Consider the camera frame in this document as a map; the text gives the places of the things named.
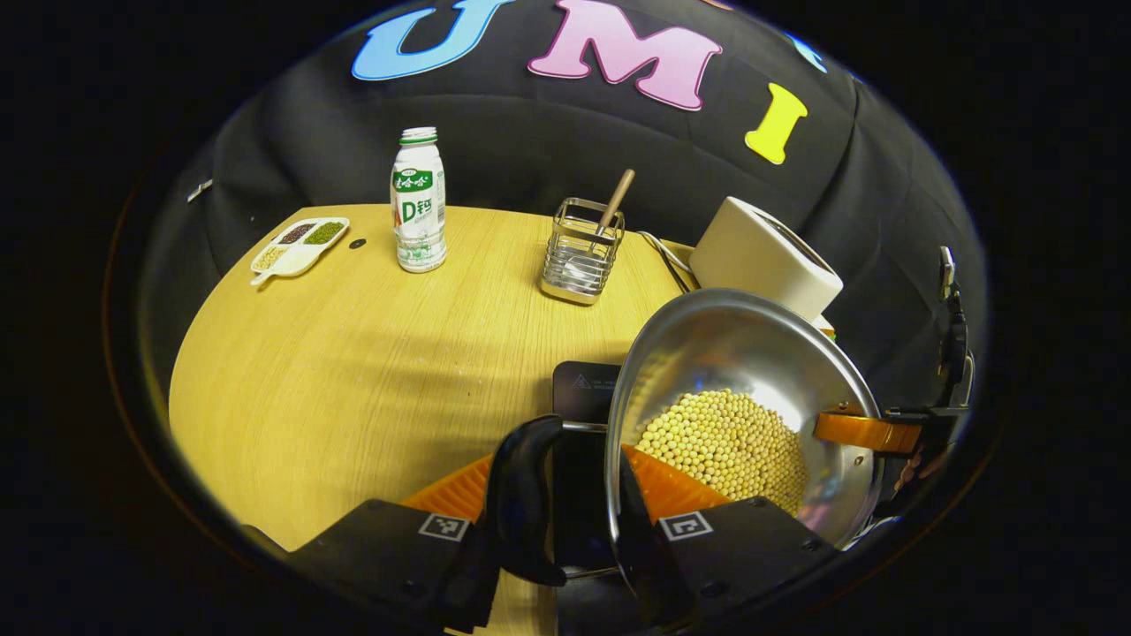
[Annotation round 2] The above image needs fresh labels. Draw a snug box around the wooden handled spoon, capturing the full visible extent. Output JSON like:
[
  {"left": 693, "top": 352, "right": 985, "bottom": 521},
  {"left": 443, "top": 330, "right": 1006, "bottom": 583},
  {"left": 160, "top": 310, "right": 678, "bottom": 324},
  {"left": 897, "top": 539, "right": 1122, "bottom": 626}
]
[{"left": 565, "top": 168, "right": 636, "bottom": 284}]

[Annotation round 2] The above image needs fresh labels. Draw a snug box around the white toaster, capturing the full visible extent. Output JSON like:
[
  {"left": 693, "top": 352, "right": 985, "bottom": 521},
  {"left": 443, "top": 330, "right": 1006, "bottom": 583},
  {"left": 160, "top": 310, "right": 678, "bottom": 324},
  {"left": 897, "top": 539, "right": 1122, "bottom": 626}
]
[{"left": 689, "top": 196, "right": 845, "bottom": 324}]

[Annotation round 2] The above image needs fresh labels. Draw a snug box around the toaster power cable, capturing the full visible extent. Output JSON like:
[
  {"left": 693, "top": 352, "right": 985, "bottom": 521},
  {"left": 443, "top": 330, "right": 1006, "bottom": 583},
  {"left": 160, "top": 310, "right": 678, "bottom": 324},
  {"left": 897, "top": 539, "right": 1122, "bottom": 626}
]
[{"left": 636, "top": 231, "right": 700, "bottom": 293}]

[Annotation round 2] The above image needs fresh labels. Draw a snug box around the wire utensil holder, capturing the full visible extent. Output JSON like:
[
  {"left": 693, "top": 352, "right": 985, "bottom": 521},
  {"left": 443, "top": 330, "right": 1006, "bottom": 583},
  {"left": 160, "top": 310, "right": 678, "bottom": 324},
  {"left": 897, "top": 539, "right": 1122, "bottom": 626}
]
[{"left": 541, "top": 197, "right": 626, "bottom": 307}]

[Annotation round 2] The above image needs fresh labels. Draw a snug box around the pile of soybeans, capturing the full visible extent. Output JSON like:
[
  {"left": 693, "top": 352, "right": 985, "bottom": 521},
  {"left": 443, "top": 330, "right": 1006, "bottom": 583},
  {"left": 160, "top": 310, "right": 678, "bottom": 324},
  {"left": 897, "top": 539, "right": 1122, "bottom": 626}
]
[{"left": 634, "top": 389, "right": 810, "bottom": 519}]

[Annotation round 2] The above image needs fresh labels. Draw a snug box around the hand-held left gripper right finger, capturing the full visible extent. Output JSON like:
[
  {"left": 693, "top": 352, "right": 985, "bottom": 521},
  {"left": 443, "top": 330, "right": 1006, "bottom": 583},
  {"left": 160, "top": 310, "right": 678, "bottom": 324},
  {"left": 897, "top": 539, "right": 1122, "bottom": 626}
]
[{"left": 614, "top": 446, "right": 836, "bottom": 625}]

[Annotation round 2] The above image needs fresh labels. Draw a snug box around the white milk bottle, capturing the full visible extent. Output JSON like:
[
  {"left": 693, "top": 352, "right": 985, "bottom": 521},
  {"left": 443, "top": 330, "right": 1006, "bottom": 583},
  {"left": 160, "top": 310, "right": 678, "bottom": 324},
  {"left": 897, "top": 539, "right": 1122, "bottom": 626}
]
[{"left": 391, "top": 126, "right": 448, "bottom": 273}]

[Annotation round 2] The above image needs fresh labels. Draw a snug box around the black induction cooktop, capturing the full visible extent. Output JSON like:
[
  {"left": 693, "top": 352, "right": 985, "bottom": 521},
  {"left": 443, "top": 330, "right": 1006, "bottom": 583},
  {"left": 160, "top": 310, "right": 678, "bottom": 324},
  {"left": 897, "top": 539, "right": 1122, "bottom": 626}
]
[{"left": 552, "top": 360, "right": 625, "bottom": 579}]

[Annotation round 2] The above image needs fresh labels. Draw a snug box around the black backdrop cloth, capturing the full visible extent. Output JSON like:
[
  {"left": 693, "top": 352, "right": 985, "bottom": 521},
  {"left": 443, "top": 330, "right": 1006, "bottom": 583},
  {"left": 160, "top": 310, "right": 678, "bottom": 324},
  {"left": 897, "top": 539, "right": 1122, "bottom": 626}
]
[{"left": 141, "top": 0, "right": 986, "bottom": 416}]

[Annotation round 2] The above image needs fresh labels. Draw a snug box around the stainless steel pot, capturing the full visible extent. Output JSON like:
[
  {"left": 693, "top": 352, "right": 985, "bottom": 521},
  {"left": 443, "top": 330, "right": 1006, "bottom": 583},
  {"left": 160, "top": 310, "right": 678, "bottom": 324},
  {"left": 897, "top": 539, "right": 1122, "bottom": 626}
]
[{"left": 484, "top": 287, "right": 884, "bottom": 603}]

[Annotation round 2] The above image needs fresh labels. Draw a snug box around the white divided bean dish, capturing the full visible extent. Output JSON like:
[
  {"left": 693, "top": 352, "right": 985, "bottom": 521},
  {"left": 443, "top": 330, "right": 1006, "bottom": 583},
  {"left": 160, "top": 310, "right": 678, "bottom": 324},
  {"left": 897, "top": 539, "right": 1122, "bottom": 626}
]
[{"left": 250, "top": 217, "right": 351, "bottom": 286}]

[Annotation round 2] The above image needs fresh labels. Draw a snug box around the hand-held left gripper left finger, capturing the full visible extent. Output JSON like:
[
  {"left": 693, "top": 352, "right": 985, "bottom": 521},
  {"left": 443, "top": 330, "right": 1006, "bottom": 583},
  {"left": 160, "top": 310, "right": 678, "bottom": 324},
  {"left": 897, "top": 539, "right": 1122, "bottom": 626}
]
[{"left": 287, "top": 455, "right": 501, "bottom": 632}]

